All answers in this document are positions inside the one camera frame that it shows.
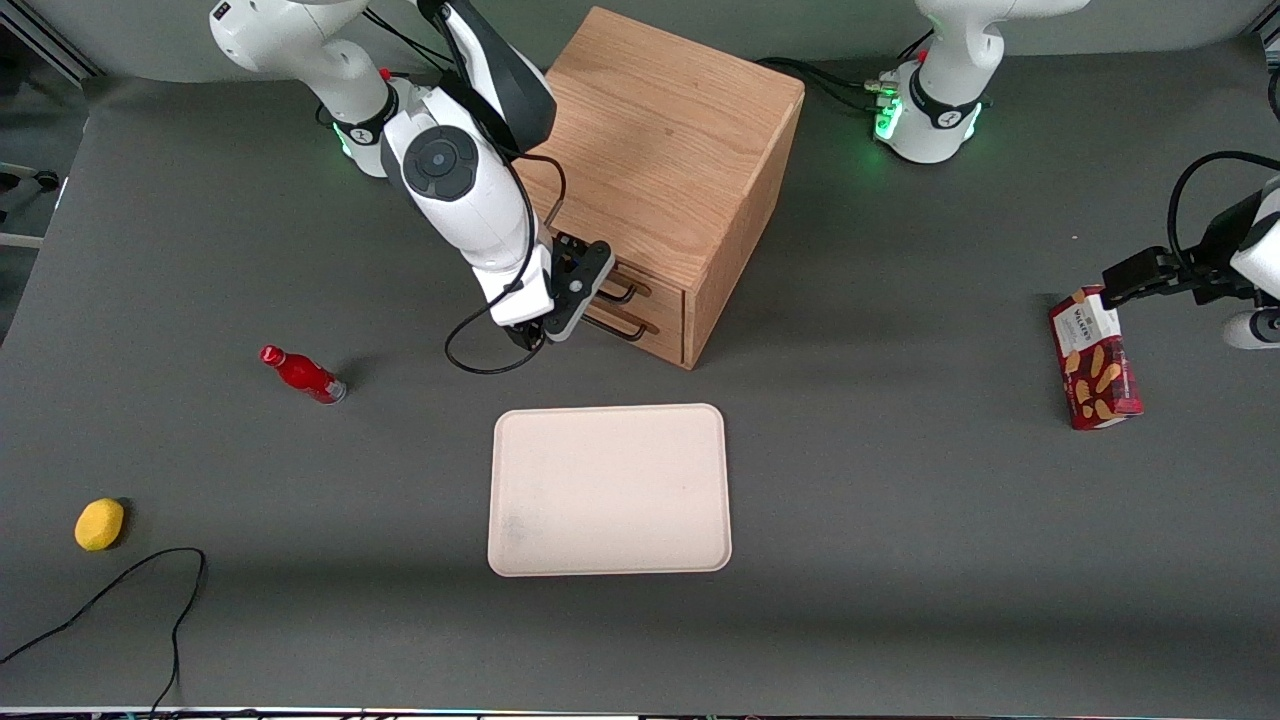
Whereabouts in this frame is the thin black table cable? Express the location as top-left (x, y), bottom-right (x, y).
top-left (0, 547), bottom-right (207, 717)

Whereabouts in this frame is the black caster leg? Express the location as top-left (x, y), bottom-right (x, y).
top-left (0, 165), bottom-right (61, 249)

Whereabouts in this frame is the small red bottle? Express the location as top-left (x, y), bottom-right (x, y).
top-left (259, 345), bottom-right (348, 406)

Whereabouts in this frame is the wooden drawer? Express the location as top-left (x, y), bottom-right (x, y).
top-left (600, 255), bottom-right (688, 326)
top-left (580, 298), bottom-right (688, 368)

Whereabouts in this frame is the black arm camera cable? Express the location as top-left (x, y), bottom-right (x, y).
top-left (444, 150), bottom-right (569, 377)
top-left (1166, 150), bottom-right (1280, 286)

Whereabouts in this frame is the black base cable bundle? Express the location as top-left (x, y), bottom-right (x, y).
top-left (755, 55), bottom-right (901, 116)
top-left (362, 8), bottom-right (451, 63)

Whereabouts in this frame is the wooden drawer cabinet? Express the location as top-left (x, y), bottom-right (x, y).
top-left (515, 7), bottom-right (807, 371)

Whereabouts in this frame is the yellow lemon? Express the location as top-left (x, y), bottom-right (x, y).
top-left (74, 498), bottom-right (126, 552)

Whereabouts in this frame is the red shortbread cookie box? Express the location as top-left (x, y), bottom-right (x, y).
top-left (1048, 285), bottom-right (1145, 431)

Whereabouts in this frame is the grey metal frame rail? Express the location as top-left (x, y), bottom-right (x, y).
top-left (0, 20), bottom-right (101, 86)

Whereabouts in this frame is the beige plastic tray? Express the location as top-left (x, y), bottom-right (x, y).
top-left (487, 403), bottom-right (733, 578)

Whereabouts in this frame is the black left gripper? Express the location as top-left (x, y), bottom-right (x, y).
top-left (1102, 190), bottom-right (1263, 310)

